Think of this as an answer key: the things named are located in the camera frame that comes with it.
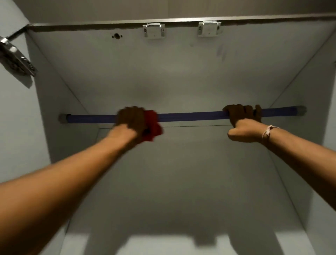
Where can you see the person's right hand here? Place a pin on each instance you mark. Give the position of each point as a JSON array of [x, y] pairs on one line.
[[244, 131]]

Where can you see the person's left hand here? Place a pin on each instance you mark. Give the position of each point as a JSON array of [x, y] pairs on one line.
[[130, 119]]

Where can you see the person's left fingers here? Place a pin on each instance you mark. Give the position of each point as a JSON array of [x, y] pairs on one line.
[[130, 113]]

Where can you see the person's right fingers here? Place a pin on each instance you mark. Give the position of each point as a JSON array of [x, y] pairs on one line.
[[240, 112]]

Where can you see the red cleaning cloth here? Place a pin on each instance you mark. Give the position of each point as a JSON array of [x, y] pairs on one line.
[[152, 126]]

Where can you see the blue closet rod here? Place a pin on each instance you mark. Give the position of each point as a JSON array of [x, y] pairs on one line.
[[189, 116]]

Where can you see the person's left forearm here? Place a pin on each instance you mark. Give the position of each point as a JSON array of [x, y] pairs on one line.
[[60, 181]]

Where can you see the person's right forearm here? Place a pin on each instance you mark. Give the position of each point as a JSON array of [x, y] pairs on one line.
[[304, 157]]

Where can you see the grey rod end socket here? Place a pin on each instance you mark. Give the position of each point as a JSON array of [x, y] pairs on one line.
[[301, 110], [63, 118]]

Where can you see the white wardrobe cabinet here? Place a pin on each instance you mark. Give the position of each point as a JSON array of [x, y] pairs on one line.
[[183, 73]]

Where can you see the white metal door catch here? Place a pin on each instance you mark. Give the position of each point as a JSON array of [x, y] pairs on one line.
[[209, 28], [153, 30]]

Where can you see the silver metal door hinge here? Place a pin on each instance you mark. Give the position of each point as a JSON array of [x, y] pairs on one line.
[[15, 59]]

